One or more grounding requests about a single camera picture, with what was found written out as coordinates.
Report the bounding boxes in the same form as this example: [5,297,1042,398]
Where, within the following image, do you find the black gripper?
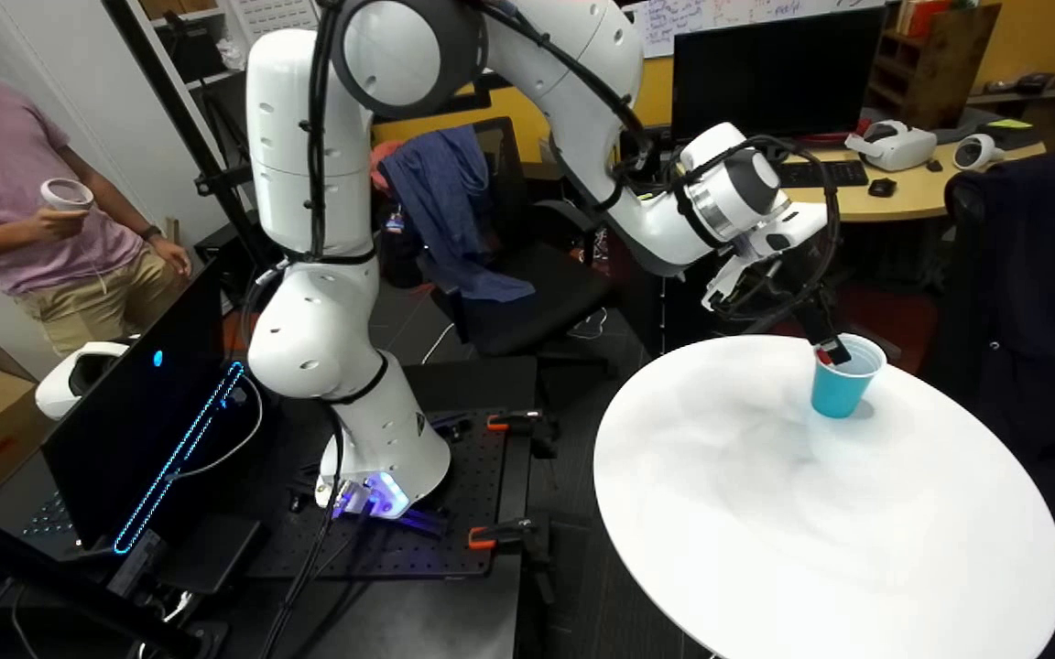
[774,260,859,368]

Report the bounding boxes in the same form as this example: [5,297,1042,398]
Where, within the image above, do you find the white ring controller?
[36,171,98,215]

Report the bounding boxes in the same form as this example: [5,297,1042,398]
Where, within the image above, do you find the person's left forearm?
[58,147,167,247]

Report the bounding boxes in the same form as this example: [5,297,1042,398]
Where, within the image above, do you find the light blue plastic cup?
[806,328,890,424]

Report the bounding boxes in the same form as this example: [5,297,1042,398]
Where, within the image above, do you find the person's left hand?
[145,227,198,282]

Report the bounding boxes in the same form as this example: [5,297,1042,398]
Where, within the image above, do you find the person's right hand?
[34,196,95,240]

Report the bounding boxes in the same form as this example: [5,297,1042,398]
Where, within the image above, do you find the wooden curved desk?
[782,128,1050,232]

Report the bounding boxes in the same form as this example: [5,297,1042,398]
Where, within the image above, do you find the black keyboard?
[775,157,877,194]

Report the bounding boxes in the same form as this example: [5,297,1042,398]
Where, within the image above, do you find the black office chair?
[926,144,1055,472]

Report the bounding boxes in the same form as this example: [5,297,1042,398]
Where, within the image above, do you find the white VR headset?
[844,117,943,171]

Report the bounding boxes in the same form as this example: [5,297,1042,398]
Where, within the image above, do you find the white VR controller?
[948,128,1008,177]

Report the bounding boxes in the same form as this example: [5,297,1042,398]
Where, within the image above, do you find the black computer monitor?
[668,5,894,147]

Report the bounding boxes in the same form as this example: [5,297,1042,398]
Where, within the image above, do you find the black chair holding jacket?
[426,117,617,360]

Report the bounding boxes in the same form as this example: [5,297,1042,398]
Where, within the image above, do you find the wooden shelf unit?
[863,0,1008,128]

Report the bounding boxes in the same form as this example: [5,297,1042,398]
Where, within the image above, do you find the black clamp orange tips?
[462,516,557,559]
[479,407,563,462]

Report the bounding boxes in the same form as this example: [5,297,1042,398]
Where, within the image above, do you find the whiteboard with writing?
[634,0,894,62]

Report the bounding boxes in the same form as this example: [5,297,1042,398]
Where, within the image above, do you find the blue jacket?
[379,123,539,307]

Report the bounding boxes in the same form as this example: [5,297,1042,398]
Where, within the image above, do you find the black perforated breadboard plate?
[237,398,536,587]

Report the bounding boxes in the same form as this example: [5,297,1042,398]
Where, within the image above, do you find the black tripod pole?
[104,0,258,251]

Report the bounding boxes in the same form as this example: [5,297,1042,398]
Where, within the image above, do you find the black screen panel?
[40,260,253,557]

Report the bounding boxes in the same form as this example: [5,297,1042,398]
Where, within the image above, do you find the white rounded device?
[34,337,134,424]

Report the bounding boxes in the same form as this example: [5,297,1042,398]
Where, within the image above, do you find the person in pink shirt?
[0,56,198,360]

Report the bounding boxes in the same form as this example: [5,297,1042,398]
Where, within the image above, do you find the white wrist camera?
[695,244,755,318]

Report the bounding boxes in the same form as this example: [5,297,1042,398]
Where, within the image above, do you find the black camera stand bar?
[0,492,193,659]

